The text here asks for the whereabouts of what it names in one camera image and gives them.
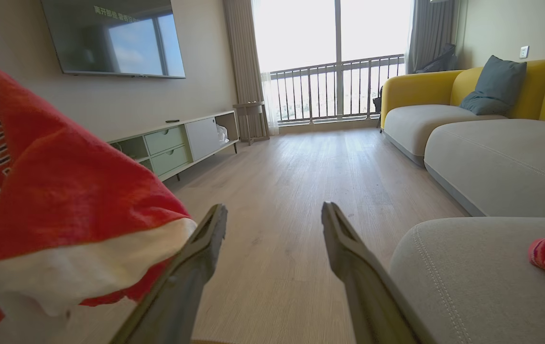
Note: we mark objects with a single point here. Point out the red white printed jersey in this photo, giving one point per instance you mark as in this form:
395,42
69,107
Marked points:
62,191

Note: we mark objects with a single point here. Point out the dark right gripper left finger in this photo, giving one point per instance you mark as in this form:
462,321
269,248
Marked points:
191,277

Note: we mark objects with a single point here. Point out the wall mounted television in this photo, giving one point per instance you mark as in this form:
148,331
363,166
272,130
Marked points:
110,38

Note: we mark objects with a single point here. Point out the grey upholstered seat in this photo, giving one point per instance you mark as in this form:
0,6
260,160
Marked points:
468,286

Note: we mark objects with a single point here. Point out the black object beside sofa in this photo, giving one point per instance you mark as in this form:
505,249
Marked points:
377,105

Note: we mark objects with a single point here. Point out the balcony metal railing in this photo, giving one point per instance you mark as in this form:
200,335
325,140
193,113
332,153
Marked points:
310,71

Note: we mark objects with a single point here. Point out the blue grey pillow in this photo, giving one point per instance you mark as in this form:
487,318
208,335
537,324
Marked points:
495,88

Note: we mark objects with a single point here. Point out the sheer white curtain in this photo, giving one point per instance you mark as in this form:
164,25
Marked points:
270,105

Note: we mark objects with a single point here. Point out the white green TV cabinet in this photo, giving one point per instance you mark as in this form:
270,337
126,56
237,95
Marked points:
172,148

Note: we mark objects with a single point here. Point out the glass balcony door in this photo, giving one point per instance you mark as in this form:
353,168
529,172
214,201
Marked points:
337,28

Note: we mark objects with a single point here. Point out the grey curtain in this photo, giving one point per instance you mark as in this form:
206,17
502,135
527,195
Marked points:
430,28

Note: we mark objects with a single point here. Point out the yellow grey sofa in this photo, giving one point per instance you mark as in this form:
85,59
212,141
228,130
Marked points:
492,162

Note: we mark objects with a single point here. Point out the white wall socket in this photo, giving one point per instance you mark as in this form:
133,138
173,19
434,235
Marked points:
524,52

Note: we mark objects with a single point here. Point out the small beige side table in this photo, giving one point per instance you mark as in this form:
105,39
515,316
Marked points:
251,109

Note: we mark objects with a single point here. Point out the white plastic bag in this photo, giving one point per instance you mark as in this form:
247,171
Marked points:
222,134

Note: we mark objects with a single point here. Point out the beige curtain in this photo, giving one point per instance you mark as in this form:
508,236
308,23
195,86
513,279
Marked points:
246,57

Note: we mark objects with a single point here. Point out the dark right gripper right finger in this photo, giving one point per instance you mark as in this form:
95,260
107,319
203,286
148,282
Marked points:
363,286

